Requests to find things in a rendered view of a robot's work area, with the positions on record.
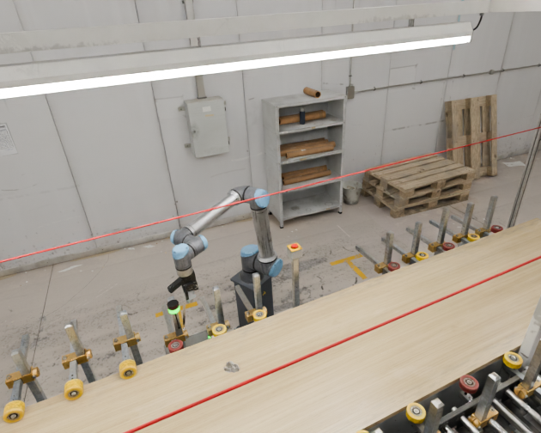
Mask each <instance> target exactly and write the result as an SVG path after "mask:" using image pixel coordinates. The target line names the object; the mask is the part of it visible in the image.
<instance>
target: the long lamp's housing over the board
mask: <svg viewBox="0 0 541 433"><path fill-rule="evenodd" d="M472 35H473V27H472V23H471V21H456V22H446V23H436V24H428V25H418V26H414V27H391V28H382V29H373V30H363V31H354V32H345V33H335V34H318V35H308V36H300V37H290V38H281V39H272V40H254V41H245V42H235V43H226V44H217V45H207V46H201V47H199V46H190V47H181V48H171V49H162V50H153V51H143V52H126V53H116V54H107V55H98V56H88V57H79V58H61V59H53V60H43V61H33V62H25V63H15V64H0V89H5V88H19V87H26V86H34V85H42V84H50V83H58V82H72V81H80V80H88V79H95V78H103V77H110V76H125V75H133V74H141V73H149V72H156V71H164V70H178V69H186V68H194V67H201V66H209V65H217V64H231V63H239V62H246V61H254V60H262V59H270V58H284V57H292V56H300V55H307V54H315V53H323V52H337V51H345V50H353V49H361V48H369V47H376V46H390V45H398V44H406V43H413V42H421V41H429V40H444V39H451V38H458V37H466V36H467V37H468V41H467V42H471V38H472Z"/></svg>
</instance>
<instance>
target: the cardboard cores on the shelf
mask: <svg viewBox="0 0 541 433"><path fill-rule="evenodd" d="M325 117H326V113H325V111H323V110H318V111H313V112H307V113H305V121H308V120H313V119H323V118H325ZM296 122H300V114H299V113H297V114H291V115H286V116H280V117H279V125H285V124H290V123H296ZM335 146H336V144H335V142H334V141H331V142H329V141H328V139H325V138H324V137H323V138H318V139H313V140H307V141H302V142H297V143H287V144H282V145H280V154H281V156H286V158H287V159H289V158H294V157H298V156H308V155H312V154H318V153H323V152H327V151H333V150H334V147H335ZM328 175H331V170H330V169H328V170H327V166H326V165H324V166H318V167H314V168H305V169H301V170H295V171H291V172H287V173H282V179H283V185H284V186H286V185H290V184H294V183H298V182H302V181H305V180H312V179H317V178H320V177H324V176H328Z"/></svg>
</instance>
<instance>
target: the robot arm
mask: <svg viewBox="0 0 541 433"><path fill-rule="evenodd" d="M267 194H269V193H268V192H267V191H266V190H263V189H261V188H256V187H252V186H237V187H235V188H233V189H231V190H230V191H228V194H227V196H226V197H224V198H223V199H221V200H220V201H219V202H217V203H216V204H214V205H213V206H212V207H210V209H212V208H216V207H219V206H223V205H226V204H232V203H236V202H240V201H243V200H247V199H250V198H256V197H260V196H264V195H267ZM269 200H270V196H267V197H263V198H257V199H254V200H249V201H246V202H242V203H248V204H249V205H250V208H251V211H252V219H253V224H254V229H255V234H256V238H257V243H258V245H254V244H251V245H247V246H244V247H243V248H242V249H241V250H240V257H241V265H242V271H241V274H240V278H241V280H242V281H243V282H244V283H247V284H253V280H252V274H253V273H255V272H258V274H259V275H260V281H261V280H262V279H263V278H264V274H266V275H268V276H270V277H276V276H277V275H278V274H279V273H280V271H281V270H282V268H283V260H282V259H279V258H278V257H277V252H276V251H275V250H274V248H273V243H272V237H271V227H270V221H269V216H268V210H267V205H268V204H269ZM242 203H238V204H232V205H229V206H225V207H222V208H218V209H214V210H208V211H206V212H204V213H203V214H202V215H200V216H199V217H197V218H196V219H195V220H193V221H192V222H191V223H189V224H188V225H186V226H185V227H184V228H182V229H181V230H179V229H175V230H174V231H173V232H172V234H171V236H170V241H171V242H172V243H173V244H174V245H175V247H174V248H173V250H172V255H173V261H174V265H175V270H176V273H177V275H178V276H179V277H178V278H177V279H176V280H175V281H174V282H172V283H171V284H170V285H169V286H168V287H167V289H168V291H169V292H170V293H171V294H172V293H173V292H174V291H175V290H176V289H178V287H180V286H182V289H183V291H184V294H185V299H186V301H187V302H188V303H190V300H191V299H193V298H195V297H196V295H193V294H194V293H195V291H194V290H198V287H197V286H198V283H197V280H196V276H195V272H194V270H193V269H192V265H191V259H193V258H194V257H196V256H197V255H199V254H200V253H201V252H202V251H204V250H205V249H206V248H207V247H208V242H207V240H206V238H205V237H204V236H203V235H199V234H200V233H201V232H202V231H204V230H205V229H206V228H208V227H209V226H210V225H211V224H212V223H213V222H214V221H216V220H217V219H218V218H219V217H221V216H222V215H224V214H225V213H226V212H227V211H229V210H230V209H231V208H233V207H234V206H235V205H240V204H242ZM197 235H198V236H197ZM196 285H197V286H196ZM195 288H196V289H195Z"/></svg>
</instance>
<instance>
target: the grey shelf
mask: <svg viewBox="0 0 541 433"><path fill-rule="evenodd" d="M320 93H321V96H320V97H319V98H315V97H312V96H311V95H306V94H304V93H302V94H296V95H284V96H278V97H271V98H264V99H261V100H262V114H263V127H264V152H265V166H266V179H267V192H268V193H269V194H271V193H274V192H280V191H284V190H288V189H291V188H295V187H298V186H304V185H308V184H312V183H316V182H320V181H323V180H329V179H333V178H337V177H340V176H343V164H344V145H345V125H346V106H347V95H342V94H339V93H337V92H334V91H331V90H329V89H327V90H321V91H320ZM300 107H305V113H307V112H313V111H318V110H323V111H325V113H326V117H325V118H323V119H313V120H308V121H305V124H304V125H300V122H296V123H290V124H285V125H279V117H280V116H286V115H291V114H297V113H300ZM329 108H330V109H329ZM323 137H324V138H325V139H328V141H329V142H331V141H334V142H335V144H336V146H335V147H334V150H333V151H327V152H323V153H318V154H312V155H308V156H298V157H294V158H289V159H287V158H286V156H281V154H280V145H282V144H287V143H297V142H302V141H307V140H313V139H318V138H323ZM278 145H279V146H278ZM278 147H279V148H278ZM278 150H279V151H278ZM278 152H279V153H278ZM324 165H326V166H327V170H328V169H330V170H331V175H328V176H324V177H320V178H317V179H312V180H305V181H302V182H298V183H294V184H290V185H286V186H284V185H283V179H282V173H287V172H291V171H295V170H301V169H305V168H314V167H318V166H324ZM342 202H343V178H339V179H335V180H329V181H326V182H322V183H319V184H315V185H311V186H305V187H302V188H298V189H294V190H291V191H287V192H281V193H278V194H274V195H270V200H269V204H268V206H269V215H272V214H273V215H274V216H275V217H276V218H277V220H278V221H279V222H280V229H283V221H285V220H288V219H291V218H294V217H300V216H305V215H309V214H313V213H317V212H321V211H324V210H330V209H334V208H337V207H339V212H338V213H339V214H342Z"/></svg>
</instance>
